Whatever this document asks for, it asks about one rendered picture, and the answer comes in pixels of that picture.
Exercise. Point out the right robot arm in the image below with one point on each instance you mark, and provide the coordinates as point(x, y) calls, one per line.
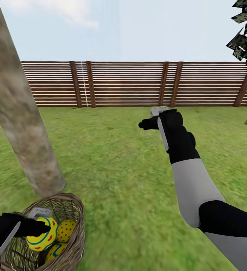
point(200, 202)

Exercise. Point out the wicker basket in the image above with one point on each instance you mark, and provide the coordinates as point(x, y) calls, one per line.
point(64, 206)

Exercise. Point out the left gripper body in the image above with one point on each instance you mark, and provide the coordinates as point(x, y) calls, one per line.
point(34, 228)

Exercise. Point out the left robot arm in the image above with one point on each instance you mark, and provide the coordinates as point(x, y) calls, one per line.
point(13, 226)

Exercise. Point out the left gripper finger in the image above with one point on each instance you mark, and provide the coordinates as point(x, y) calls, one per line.
point(46, 229)

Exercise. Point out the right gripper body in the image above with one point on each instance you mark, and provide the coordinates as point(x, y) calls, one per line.
point(149, 123)

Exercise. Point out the easter egg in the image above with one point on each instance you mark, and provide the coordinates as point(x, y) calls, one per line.
point(65, 230)
point(55, 251)
point(44, 241)

